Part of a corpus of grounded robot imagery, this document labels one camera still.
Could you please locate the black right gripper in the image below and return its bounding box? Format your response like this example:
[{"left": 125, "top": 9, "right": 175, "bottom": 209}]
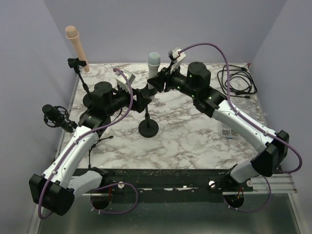
[{"left": 147, "top": 62, "right": 197, "bottom": 99}]

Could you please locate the white handheld microphone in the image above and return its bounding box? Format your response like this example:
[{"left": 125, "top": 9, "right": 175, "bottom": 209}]
[{"left": 147, "top": 52, "right": 161, "bottom": 78}]

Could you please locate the black round-base mic stand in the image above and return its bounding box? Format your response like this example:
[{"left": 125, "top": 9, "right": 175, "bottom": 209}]
[{"left": 137, "top": 84, "right": 159, "bottom": 138}]

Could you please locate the black shock-mount tripod stand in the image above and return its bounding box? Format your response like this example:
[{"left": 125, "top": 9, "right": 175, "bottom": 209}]
[{"left": 42, "top": 105, "right": 114, "bottom": 169}]

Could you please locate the black handheld microphone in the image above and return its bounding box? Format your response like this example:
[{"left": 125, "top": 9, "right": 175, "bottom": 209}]
[{"left": 42, "top": 104, "right": 63, "bottom": 122}]

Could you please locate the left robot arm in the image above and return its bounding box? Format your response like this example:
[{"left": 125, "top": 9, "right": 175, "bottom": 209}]
[{"left": 29, "top": 81, "right": 157, "bottom": 219}]

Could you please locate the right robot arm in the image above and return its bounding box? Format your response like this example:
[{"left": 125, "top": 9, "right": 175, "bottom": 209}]
[{"left": 147, "top": 62, "right": 289, "bottom": 191}]

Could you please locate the black stand with peach mic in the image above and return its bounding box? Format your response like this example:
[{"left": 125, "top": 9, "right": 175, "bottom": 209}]
[{"left": 67, "top": 58, "right": 104, "bottom": 111}]

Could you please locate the peach handheld microphone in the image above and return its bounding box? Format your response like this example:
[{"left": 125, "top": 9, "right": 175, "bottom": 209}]
[{"left": 65, "top": 25, "right": 90, "bottom": 73}]

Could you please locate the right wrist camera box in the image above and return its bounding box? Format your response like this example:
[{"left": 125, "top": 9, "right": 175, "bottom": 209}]
[{"left": 168, "top": 46, "right": 186, "bottom": 74}]

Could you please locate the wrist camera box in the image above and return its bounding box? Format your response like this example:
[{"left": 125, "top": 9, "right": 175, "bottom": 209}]
[
  {"left": 168, "top": 46, "right": 186, "bottom": 74},
  {"left": 115, "top": 70, "right": 136, "bottom": 93}
]

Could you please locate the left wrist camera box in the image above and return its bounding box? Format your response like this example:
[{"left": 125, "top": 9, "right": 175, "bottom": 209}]
[{"left": 115, "top": 70, "right": 136, "bottom": 93}]

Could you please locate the coiled black cable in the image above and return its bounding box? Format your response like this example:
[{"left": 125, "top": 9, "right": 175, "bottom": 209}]
[{"left": 216, "top": 68, "right": 258, "bottom": 99}]

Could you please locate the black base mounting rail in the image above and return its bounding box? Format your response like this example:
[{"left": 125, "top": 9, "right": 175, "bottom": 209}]
[{"left": 87, "top": 169, "right": 253, "bottom": 203}]

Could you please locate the aluminium extrusion rail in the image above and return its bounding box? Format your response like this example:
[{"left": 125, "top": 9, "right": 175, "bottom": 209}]
[{"left": 250, "top": 174, "right": 297, "bottom": 194}]

